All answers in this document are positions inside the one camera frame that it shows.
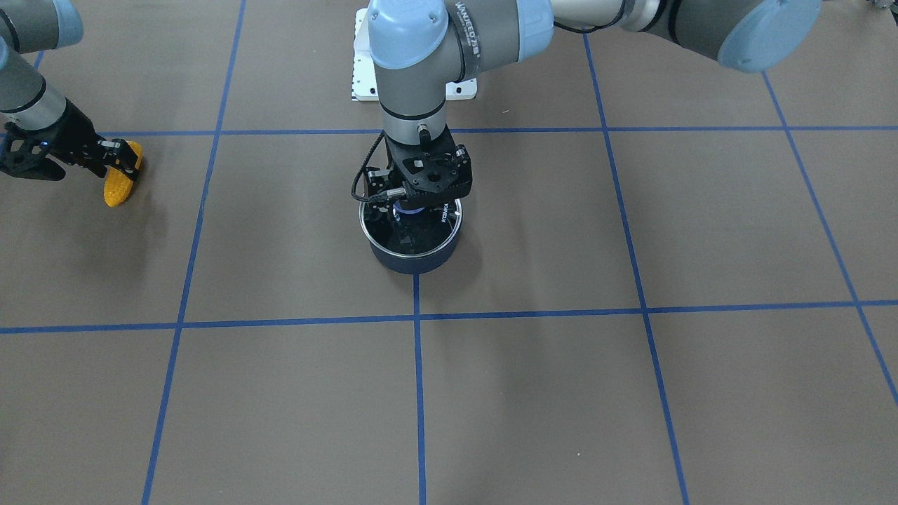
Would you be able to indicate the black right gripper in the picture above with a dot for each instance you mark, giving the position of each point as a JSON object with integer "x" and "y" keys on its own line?
{"x": 70, "y": 135}

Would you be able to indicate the yellow plastic corn cob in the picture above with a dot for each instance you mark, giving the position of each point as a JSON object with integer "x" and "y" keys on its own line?
{"x": 120, "y": 184}

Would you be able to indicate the dark blue saucepan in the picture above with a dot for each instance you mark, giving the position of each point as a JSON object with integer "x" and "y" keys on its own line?
{"x": 414, "y": 254}

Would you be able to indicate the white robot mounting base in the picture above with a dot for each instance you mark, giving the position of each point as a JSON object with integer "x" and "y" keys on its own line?
{"x": 364, "y": 84}

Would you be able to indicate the glass pot lid blue knob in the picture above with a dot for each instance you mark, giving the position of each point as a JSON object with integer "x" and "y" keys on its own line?
{"x": 421, "y": 226}

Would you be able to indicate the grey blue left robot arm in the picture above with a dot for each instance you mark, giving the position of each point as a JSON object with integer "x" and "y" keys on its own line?
{"x": 418, "y": 47}

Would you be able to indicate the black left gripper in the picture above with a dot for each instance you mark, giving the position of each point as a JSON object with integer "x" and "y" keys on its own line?
{"x": 379, "y": 179}

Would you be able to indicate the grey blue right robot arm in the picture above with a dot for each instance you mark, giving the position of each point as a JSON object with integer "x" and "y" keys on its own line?
{"x": 27, "y": 98}

